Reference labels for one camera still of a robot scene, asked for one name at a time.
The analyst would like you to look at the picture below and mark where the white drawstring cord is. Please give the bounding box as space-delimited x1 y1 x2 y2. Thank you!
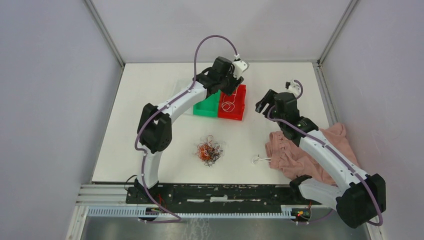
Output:
251 154 273 167

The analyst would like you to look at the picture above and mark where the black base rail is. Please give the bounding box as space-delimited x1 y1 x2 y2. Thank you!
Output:
125 182 318 214

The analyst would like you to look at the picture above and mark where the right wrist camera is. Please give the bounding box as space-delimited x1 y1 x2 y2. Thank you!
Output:
285 79 304 100

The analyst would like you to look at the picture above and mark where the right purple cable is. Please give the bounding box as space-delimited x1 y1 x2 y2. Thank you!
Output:
266 79 385 228

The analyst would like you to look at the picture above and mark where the cable pile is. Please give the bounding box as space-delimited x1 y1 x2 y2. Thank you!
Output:
193 135 228 168

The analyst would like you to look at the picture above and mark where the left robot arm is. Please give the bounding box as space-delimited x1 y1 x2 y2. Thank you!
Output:
134 56 250 204

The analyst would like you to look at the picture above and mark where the clear plastic bin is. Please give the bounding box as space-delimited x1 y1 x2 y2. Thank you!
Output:
169 78 193 100

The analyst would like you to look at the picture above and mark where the blue cable duct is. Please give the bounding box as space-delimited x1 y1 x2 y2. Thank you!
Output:
86 206 295 220

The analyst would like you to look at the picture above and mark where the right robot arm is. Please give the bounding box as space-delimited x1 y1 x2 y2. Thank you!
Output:
255 89 386 229

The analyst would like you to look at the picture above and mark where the pink cloth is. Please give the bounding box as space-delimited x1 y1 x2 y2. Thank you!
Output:
265 122 359 186

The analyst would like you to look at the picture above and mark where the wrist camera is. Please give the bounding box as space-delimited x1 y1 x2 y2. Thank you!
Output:
232 54 250 79
285 79 304 100

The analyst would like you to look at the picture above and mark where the green plastic bin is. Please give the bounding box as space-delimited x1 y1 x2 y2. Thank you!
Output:
193 90 221 118

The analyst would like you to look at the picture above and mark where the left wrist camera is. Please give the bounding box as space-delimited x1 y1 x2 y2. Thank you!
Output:
232 54 250 79

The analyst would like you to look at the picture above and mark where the red plastic bin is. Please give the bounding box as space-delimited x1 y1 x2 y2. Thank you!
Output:
217 84 247 121

